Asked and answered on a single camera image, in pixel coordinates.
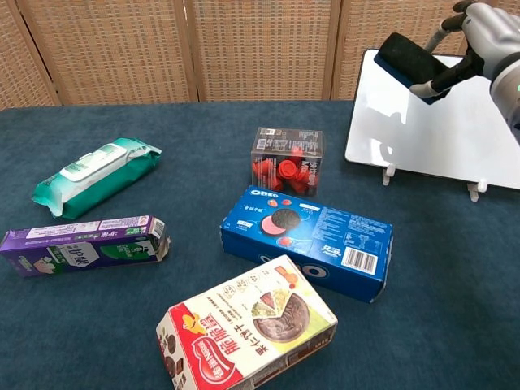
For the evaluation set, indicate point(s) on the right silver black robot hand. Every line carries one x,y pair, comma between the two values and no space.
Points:
487,36

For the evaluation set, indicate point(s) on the black blue whiteboard eraser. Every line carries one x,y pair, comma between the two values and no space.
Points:
406,59

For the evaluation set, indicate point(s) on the white magnetic whiteboard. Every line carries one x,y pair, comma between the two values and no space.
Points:
438,134

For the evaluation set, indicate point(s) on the white plastic support foot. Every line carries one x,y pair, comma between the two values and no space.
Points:
477,191
388,174

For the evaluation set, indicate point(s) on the woven folding screen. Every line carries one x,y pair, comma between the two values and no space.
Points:
260,48

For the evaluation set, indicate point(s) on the clear box with red items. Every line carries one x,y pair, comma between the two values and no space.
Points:
284,162

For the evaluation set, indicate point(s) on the blue Oreo cookie box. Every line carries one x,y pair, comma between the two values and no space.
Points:
325,231

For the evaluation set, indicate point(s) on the teal table cloth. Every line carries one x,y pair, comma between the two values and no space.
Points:
183,134

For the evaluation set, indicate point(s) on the red white biscuit box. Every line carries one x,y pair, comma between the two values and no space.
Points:
243,333

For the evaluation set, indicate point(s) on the green wet wipes pack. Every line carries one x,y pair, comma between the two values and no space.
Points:
93,178

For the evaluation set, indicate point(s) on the purple toothpaste box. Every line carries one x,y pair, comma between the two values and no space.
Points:
81,248

